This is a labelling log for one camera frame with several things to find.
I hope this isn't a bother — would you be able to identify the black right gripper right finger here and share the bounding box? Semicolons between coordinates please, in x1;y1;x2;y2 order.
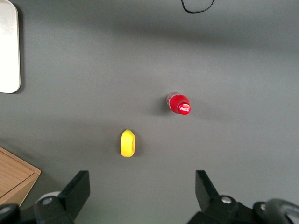
186;170;256;224

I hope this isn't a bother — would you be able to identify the red cola bottle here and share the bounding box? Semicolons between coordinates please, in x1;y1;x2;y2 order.
165;91;192;116

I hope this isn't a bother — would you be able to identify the white rectangular tray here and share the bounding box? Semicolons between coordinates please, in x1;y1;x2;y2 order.
0;0;21;94

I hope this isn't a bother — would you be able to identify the yellow toy lemon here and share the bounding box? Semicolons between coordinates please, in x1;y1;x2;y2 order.
120;128;136;158

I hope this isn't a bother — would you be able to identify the thin black looped cable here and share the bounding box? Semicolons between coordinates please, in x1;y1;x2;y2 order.
180;0;215;14

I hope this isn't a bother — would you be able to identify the wooden drawer cabinet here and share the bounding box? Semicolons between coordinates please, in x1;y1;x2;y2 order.
0;146;42;208

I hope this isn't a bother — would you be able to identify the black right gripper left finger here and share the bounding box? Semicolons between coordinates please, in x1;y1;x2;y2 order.
34;170;91;224

